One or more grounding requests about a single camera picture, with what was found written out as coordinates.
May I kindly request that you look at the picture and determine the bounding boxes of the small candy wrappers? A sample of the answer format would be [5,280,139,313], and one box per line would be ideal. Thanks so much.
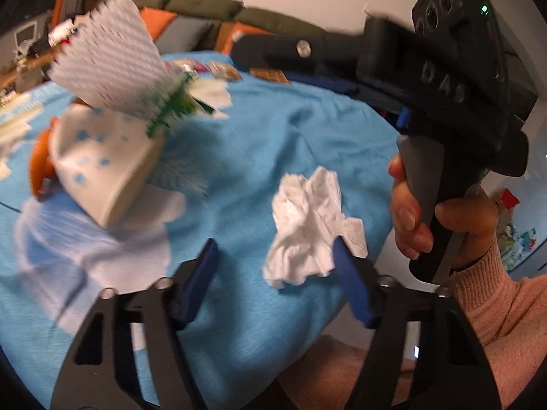
[166,61,206,76]

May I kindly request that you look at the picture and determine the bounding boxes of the white foam fruit net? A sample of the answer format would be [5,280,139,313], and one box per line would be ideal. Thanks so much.
[48,0,172,121]

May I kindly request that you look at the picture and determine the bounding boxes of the blue floral printed blanket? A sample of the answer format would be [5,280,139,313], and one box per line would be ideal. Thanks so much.
[0,49,413,410]

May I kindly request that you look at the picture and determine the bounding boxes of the torn white tissue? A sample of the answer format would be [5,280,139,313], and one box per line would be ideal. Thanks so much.
[188,77,234,120]

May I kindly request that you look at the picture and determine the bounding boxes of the small foil snack wrapper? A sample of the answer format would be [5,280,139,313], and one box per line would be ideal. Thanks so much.
[209,61,241,82]

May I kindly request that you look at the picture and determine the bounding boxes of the cluttered coffee table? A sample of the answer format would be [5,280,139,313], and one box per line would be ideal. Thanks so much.
[0,13,83,95]

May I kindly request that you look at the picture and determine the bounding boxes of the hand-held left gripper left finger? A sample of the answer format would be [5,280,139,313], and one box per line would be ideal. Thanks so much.
[50,238,221,410]

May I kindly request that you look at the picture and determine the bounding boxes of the grey cushion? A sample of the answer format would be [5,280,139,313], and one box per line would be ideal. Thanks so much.
[160,17,215,54]

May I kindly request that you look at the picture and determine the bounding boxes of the green wrapper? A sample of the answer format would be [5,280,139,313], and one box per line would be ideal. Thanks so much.
[145,72,214,138]

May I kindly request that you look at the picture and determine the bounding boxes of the person's right hand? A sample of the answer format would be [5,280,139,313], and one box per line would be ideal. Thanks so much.
[388,153,499,273]

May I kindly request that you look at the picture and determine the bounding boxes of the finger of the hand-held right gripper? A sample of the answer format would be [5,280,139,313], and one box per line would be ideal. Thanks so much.
[286,72,413,131]
[231,33,368,75]

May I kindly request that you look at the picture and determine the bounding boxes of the orange cushion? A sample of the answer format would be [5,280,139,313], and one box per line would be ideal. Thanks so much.
[214,23,274,55]
[140,6,178,42]

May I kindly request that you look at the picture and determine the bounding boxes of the gold foil wrapper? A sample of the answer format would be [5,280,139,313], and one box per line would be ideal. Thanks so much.
[249,67,292,85]

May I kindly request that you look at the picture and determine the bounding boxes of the white paper cup blue dots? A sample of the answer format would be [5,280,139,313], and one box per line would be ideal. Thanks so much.
[48,103,166,229]

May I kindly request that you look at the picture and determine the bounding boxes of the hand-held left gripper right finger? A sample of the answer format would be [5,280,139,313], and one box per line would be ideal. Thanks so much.
[331,237,502,410]

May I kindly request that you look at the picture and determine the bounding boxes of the colourful printed board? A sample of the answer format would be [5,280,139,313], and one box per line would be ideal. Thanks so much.
[495,187,542,272]

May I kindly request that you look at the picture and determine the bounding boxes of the olive green sofa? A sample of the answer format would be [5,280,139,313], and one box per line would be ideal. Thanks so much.
[130,0,328,54]

